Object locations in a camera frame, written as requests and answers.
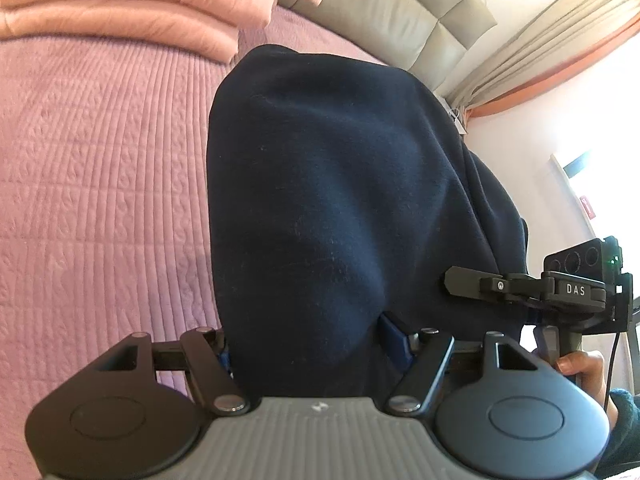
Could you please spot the navy blue garment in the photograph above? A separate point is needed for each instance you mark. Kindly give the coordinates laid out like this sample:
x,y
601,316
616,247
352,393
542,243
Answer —
x,y
339,190

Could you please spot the pink quilted bedspread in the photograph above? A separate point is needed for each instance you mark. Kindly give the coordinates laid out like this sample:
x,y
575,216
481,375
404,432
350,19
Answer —
x,y
104,220

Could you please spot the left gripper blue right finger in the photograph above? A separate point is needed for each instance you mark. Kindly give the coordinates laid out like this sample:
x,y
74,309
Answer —
x,y
398,341

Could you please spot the folded peach duvet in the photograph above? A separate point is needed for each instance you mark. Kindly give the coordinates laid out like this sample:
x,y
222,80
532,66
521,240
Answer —
x,y
209,28

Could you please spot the beige curtain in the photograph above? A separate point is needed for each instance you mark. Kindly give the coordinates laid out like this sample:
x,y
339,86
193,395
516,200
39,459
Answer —
x,y
558,44

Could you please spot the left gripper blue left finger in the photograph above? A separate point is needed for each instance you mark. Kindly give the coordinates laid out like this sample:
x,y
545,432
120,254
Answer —
x,y
223,357

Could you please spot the right hand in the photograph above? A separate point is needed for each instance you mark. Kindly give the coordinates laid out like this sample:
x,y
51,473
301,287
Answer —
x,y
590,369

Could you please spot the beige padded headboard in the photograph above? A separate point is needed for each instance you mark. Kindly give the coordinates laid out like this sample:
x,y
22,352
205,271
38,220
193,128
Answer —
x,y
427,38

